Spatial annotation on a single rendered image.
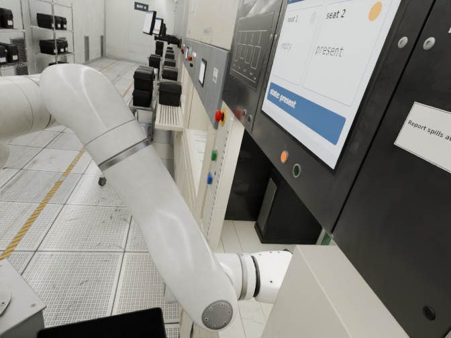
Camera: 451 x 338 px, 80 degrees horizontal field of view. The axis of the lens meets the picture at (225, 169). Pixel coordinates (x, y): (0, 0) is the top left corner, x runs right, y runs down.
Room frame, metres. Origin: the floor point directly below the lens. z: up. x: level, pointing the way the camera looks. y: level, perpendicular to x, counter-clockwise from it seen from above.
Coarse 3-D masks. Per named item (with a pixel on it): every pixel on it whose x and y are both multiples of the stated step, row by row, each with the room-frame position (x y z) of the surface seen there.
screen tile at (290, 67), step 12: (288, 12) 0.55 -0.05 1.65; (300, 12) 0.50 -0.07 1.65; (288, 24) 0.54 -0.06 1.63; (300, 24) 0.49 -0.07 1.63; (288, 36) 0.53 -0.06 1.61; (300, 36) 0.48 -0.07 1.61; (312, 36) 0.44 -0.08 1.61; (300, 48) 0.47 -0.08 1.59; (276, 60) 0.55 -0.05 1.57; (288, 60) 0.50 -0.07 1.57; (300, 60) 0.46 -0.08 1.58; (276, 72) 0.54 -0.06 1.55; (288, 72) 0.49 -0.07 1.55; (300, 72) 0.44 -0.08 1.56
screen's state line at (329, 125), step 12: (276, 84) 0.52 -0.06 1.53; (276, 96) 0.51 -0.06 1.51; (288, 96) 0.46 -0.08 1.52; (300, 96) 0.42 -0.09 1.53; (288, 108) 0.45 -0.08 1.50; (300, 108) 0.41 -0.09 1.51; (312, 108) 0.38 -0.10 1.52; (324, 108) 0.35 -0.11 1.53; (300, 120) 0.40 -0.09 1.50; (312, 120) 0.37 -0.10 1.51; (324, 120) 0.35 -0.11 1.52; (336, 120) 0.32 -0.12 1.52; (324, 132) 0.34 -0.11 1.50; (336, 132) 0.31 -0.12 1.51
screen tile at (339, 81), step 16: (352, 0) 0.37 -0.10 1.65; (368, 0) 0.34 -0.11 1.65; (336, 16) 0.39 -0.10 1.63; (352, 16) 0.36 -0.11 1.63; (384, 16) 0.31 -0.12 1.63; (320, 32) 0.42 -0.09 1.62; (336, 32) 0.38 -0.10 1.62; (352, 32) 0.35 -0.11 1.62; (368, 32) 0.32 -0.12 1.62; (352, 48) 0.34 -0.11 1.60; (368, 48) 0.31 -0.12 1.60; (320, 64) 0.40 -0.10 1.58; (336, 64) 0.36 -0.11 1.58; (352, 64) 0.33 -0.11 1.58; (304, 80) 0.43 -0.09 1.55; (320, 80) 0.38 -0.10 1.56; (336, 80) 0.35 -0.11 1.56; (352, 80) 0.32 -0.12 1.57; (336, 96) 0.34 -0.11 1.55; (352, 96) 0.31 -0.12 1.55
